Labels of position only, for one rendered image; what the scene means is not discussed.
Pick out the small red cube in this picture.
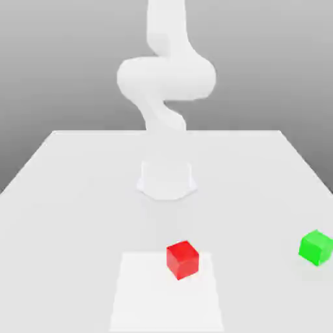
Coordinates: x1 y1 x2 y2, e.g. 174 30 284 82
166 239 200 281

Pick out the small green cube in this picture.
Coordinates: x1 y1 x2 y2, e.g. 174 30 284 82
298 229 333 267

